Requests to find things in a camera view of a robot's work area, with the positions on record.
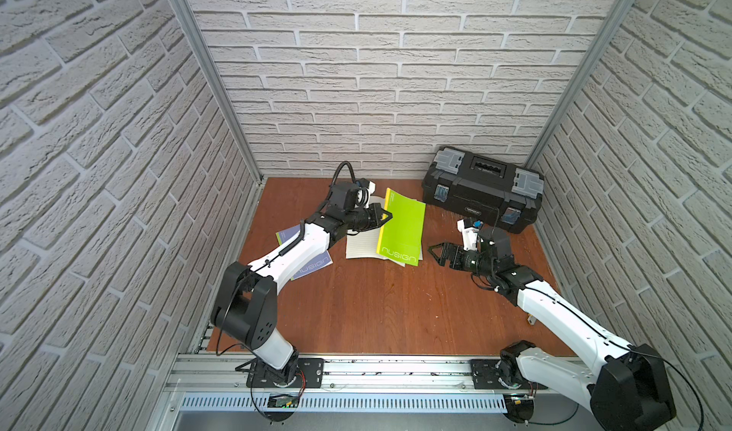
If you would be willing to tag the lined notebook green cover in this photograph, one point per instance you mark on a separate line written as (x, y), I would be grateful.
(400, 238)

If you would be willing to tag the black grey toolbox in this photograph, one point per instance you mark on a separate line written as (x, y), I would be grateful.
(489, 190)

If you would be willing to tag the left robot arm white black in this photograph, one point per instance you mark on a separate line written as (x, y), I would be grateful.
(246, 305)

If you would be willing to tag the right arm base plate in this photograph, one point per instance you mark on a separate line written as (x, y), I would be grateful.
(495, 374)

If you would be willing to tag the right aluminium corner post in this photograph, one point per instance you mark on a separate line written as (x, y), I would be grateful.
(591, 59)

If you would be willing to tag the aluminium corner post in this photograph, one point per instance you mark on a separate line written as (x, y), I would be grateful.
(591, 59)
(187, 20)

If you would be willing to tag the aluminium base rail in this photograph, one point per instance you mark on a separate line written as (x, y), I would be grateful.
(206, 372)

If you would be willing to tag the left aluminium corner post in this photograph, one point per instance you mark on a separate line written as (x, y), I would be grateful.
(187, 20)

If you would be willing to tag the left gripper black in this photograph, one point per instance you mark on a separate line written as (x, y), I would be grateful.
(366, 218)

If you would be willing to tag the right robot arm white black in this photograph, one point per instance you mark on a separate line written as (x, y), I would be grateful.
(624, 386)

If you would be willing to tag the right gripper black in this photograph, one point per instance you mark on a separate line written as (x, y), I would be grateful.
(448, 249)

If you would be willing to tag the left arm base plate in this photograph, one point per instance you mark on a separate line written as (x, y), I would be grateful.
(307, 372)

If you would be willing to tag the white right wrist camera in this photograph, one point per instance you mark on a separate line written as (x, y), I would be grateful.
(469, 229)

